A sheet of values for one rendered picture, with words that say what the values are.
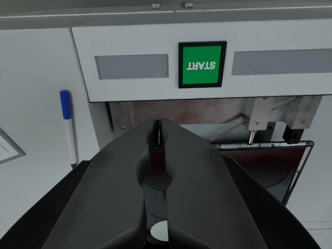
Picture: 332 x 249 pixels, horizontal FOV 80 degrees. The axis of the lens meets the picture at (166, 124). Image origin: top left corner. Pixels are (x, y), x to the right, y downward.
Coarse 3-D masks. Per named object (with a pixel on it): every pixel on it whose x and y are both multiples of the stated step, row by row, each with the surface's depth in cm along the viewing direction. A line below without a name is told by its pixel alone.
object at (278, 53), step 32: (96, 32) 23; (128, 32) 23; (160, 32) 23; (192, 32) 23; (224, 32) 23; (256, 32) 23; (288, 32) 23; (320, 32) 23; (96, 64) 25; (128, 64) 25; (160, 64) 25; (224, 64) 25; (256, 64) 25; (288, 64) 25; (320, 64) 26; (96, 96) 27; (128, 96) 27; (160, 96) 27; (192, 96) 27; (224, 96) 27; (256, 96) 27
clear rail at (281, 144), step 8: (216, 144) 39; (224, 144) 39; (232, 144) 39; (240, 144) 39; (248, 144) 39; (256, 144) 39; (264, 144) 39; (272, 144) 39; (280, 144) 39; (288, 144) 39; (296, 144) 39; (304, 144) 39; (312, 144) 39
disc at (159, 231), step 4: (156, 224) 53; (160, 224) 53; (164, 224) 53; (152, 228) 54; (156, 228) 54; (160, 228) 54; (164, 228) 54; (152, 232) 55; (156, 232) 55; (160, 232) 55; (164, 232) 55; (156, 236) 56; (160, 236) 56; (164, 236) 56; (164, 240) 57
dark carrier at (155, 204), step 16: (160, 160) 41; (240, 160) 41; (256, 160) 42; (272, 160) 42; (288, 160) 42; (160, 176) 44; (256, 176) 44; (272, 176) 44; (288, 176) 44; (144, 192) 46; (160, 192) 46; (272, 192) 47; (160, 208) 50; (160, 240) 57
